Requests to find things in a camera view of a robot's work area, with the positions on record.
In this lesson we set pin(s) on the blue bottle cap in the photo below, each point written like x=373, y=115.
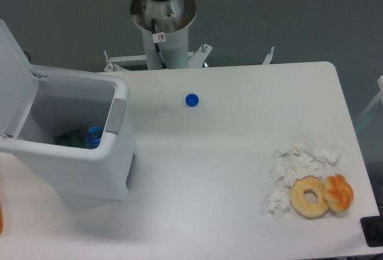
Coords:
x=191, y=100

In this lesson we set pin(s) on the white frame at right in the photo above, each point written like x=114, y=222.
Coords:
x=371, y=110

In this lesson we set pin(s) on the orange glazed twisted donut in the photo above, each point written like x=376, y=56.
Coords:
x=338, y=193

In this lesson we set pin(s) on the white trash can body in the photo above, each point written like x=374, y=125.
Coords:
x=71, y=100

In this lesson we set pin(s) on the orange object at edge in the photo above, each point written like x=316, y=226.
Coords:
x=1, y=219

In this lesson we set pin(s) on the large crumpled white tissue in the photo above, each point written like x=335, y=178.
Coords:
x=295, y=161

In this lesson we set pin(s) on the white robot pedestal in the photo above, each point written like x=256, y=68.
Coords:
x=163, y=50

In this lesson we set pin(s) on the plain ring donut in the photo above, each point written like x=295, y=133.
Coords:
x=307, y=198

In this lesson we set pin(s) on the blue plastic bottle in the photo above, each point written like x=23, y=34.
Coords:
x=93, y=137

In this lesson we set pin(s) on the green crumpled wrapper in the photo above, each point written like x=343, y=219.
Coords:
x=70, y=139

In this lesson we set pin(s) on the small crumpled white tissue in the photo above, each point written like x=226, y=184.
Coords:
x=278, y=203

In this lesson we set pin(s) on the white trash can lid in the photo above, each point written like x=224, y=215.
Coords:
x=19, y=84

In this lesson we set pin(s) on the black device at corner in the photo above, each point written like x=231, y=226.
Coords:
x=372, y=230

